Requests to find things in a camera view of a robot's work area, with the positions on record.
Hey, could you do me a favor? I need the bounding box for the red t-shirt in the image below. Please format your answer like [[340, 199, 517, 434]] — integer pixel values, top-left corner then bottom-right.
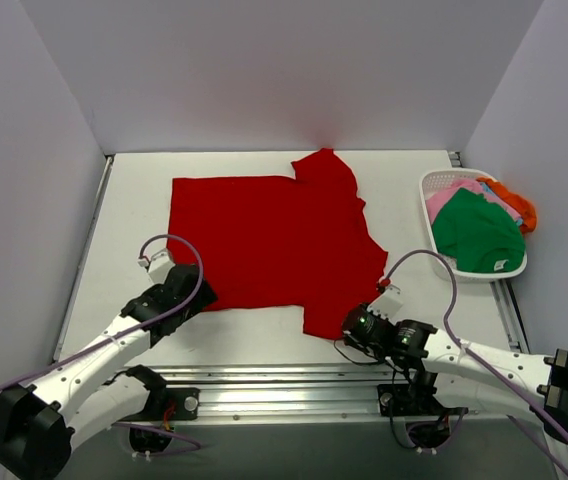
[[167, 149, 388, 340]]

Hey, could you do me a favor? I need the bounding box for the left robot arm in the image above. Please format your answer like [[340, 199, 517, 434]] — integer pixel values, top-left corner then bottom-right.
[[0, 265, 217, 479]]

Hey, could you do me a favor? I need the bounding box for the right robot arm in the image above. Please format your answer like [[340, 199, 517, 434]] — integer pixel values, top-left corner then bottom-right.
[[342, 305, 568, 444]]

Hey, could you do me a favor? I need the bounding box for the pink t-shirt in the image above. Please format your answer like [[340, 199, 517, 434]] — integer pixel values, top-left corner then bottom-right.
[[425, 178, 484, 224]]

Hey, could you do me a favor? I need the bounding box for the green t-shirt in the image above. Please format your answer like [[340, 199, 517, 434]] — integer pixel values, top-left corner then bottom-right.
[[432, 189, 526, 274]]

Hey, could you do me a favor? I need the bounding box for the white laundry basket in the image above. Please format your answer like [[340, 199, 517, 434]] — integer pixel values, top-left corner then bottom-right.
[[418, 168, 528, 283]]

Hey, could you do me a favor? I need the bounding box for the orange t-shirt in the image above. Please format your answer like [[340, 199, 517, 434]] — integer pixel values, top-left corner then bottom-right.
[[478, 177, 538, 234]]

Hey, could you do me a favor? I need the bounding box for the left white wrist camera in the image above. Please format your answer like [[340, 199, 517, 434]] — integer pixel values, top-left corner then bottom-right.
[[137, 248, 175, 285]]

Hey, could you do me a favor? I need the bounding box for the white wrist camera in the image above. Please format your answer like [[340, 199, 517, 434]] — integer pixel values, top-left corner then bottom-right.
[[137, 248, 175, 285], [367, 279, 404, 319]]

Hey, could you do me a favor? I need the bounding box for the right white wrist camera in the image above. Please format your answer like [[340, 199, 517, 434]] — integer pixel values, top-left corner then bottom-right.
[[367, 279, 404, 319]]

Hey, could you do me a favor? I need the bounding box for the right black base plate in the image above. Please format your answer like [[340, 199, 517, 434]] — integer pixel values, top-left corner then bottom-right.
[[377, 383, 445, 417]]

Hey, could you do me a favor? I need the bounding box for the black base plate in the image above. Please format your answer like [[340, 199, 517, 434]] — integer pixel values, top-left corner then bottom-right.
[[163, 387, 200, 422], [377, 383, 445, 417]]

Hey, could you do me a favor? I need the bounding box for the aluminium rail frame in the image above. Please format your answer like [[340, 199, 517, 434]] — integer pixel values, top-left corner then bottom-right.
[[18, 154, 563, 429]]

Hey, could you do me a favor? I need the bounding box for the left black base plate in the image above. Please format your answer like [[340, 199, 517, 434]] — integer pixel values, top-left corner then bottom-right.
[[163, 387, 200, 422]]

